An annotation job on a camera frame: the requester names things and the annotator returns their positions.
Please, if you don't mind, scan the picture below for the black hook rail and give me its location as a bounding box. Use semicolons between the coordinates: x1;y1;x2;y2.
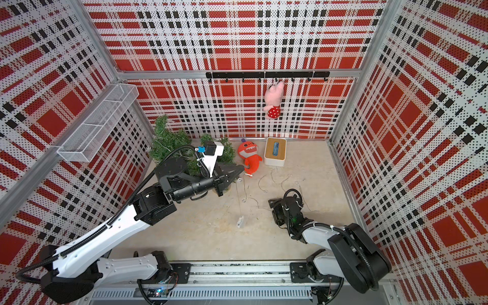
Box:
205;71;330;81

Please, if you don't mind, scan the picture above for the red shark plush toy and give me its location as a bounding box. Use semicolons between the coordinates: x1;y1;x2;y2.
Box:
237;139;263;177

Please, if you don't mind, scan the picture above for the small christmas tree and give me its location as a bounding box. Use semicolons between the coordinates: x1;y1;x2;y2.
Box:
149;116;201;177
188;133;236;177

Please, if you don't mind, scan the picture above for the white wooden tissue box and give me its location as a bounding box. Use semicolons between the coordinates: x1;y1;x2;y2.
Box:
264;137;287;167

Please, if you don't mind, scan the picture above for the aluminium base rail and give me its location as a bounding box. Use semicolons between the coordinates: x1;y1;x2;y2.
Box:
81;261;382;302

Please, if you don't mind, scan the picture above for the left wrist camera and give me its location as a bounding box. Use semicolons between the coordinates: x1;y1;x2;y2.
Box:
195;141;224;178

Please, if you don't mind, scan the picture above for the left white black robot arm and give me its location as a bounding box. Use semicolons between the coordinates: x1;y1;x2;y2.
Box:
15;141;245;304

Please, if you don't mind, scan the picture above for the white wire mesh shelf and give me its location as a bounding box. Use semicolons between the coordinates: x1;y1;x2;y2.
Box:
57;83;139;163

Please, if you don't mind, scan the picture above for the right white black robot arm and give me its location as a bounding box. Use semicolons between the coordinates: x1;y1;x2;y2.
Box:
268;189;392;294

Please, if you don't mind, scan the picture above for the pink pig plush toy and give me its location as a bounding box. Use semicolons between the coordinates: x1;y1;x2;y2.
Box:
263;81;285;119

